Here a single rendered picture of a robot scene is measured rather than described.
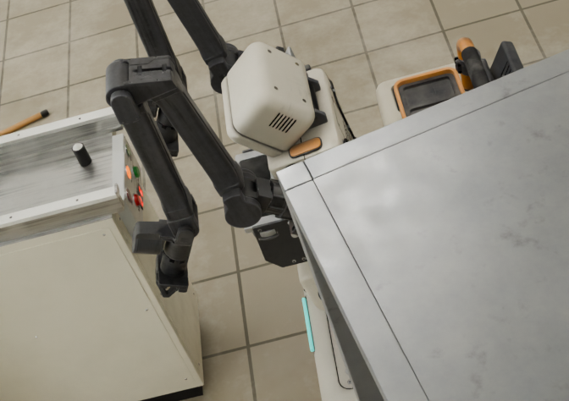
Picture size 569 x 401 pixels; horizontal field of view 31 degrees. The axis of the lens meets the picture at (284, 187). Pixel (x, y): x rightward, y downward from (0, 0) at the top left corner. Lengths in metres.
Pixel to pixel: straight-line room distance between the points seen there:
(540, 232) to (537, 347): 0.12
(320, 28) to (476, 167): 3.21
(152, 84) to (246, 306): 1.50
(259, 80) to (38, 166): 0.77
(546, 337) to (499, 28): 3.17
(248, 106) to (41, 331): 0.97
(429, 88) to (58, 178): 0.95
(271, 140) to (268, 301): 1.15
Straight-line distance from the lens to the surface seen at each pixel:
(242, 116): 2.17
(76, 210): 2.49
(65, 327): 2.81
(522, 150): 0.99
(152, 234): 2.20
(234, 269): 3.39
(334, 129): 2.23
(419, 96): 2.42
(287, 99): 2.16
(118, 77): 1.92
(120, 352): 2.90
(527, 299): 0.88
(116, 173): 2.59
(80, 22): 4.69
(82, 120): 2.69
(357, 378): 1.27
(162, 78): 1.90
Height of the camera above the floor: 2.53
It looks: 45 degrees down
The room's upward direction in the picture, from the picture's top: 20 degrees counter-clockwise
